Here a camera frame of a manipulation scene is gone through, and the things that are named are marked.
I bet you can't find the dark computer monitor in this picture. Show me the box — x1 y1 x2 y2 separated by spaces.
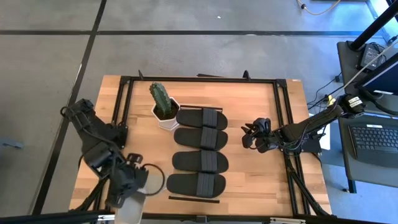
354 52 398 96

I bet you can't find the yellow cable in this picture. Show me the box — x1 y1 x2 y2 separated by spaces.
297 0 342 16

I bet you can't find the black power adapter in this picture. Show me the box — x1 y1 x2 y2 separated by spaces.
356 42 386 72

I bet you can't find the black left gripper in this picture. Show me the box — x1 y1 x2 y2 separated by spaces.
105 166 149 208

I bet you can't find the black stand pole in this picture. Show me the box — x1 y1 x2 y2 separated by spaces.
348 0 398 52

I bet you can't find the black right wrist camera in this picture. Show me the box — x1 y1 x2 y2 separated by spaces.
253 117 272 133

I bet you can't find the green cactus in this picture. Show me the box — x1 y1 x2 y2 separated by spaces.
149 82 173 121

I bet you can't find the thin white rod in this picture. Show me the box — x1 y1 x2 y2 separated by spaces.
343 39 398 90

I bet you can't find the dark laptop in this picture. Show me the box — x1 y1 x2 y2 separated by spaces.
347 123 398 169

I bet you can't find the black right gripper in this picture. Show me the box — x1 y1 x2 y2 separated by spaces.
241 123 282 154

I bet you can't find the white hexagonal plant pot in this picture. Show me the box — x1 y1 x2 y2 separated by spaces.
150 96 181 131

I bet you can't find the black slide sandal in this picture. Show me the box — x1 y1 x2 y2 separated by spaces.
165 172 227 199
171 150 229 174
175 107 229 131
173 126 229 152

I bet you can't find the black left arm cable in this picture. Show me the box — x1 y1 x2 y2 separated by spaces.
136 162 166 197

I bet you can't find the grey desk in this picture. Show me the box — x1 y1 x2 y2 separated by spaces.
336 39 398 194

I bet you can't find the black floor cable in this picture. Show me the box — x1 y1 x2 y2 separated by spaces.
307 72 345 110

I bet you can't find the black aluminium table frame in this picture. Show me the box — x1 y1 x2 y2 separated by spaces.
0 70 398 224

